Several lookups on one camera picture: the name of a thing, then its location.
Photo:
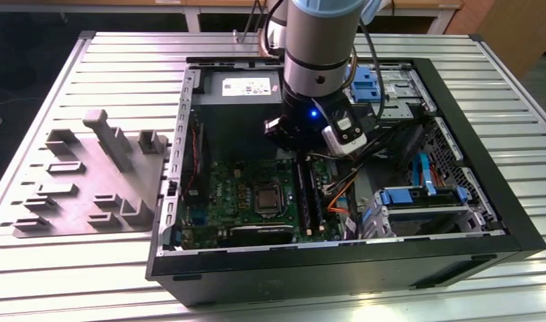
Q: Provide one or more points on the wooden desk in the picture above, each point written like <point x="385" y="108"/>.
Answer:
<point x="424" y="4"/>

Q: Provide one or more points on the green motherboard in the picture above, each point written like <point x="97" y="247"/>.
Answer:
<point x="228" y="188"/>

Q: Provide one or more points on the metal drive cage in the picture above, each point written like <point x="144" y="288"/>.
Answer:
<point x="401" y="107"/>

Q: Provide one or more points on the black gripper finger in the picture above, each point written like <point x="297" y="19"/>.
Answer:
<point x="277" y="131"/>

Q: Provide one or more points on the grey parts rack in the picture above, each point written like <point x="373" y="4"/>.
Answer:
<point x="97" y="181"/>

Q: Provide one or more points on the black graphics card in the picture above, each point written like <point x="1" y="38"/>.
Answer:
<point x="261" y="234"/>

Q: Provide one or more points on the blue drive bracket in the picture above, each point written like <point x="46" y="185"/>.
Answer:
<point x="364" y="90"/>

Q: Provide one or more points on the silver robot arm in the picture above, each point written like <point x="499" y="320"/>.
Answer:
<point x="321" y="33"/>

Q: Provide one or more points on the wooden cabinet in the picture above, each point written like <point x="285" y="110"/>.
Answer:
<point x="514" y="27"/>

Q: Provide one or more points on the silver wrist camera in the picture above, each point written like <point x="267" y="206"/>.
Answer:
<point x="344" y="141"/>

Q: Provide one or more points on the black PC case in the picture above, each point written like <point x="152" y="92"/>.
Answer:
<point x="299" y="268"/>

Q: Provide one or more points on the CPU socket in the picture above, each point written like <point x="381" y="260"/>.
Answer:
<point x="268" y="184"/>

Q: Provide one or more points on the metal disk bay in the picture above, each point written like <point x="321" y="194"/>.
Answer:
<point x="427" y="209"/>

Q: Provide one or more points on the hard disk in blue carrier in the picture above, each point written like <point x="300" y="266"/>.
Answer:
<point x="397" y="197"/>

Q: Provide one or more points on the grey power supply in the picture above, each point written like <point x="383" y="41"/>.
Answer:
<point x="232" y="120"/>

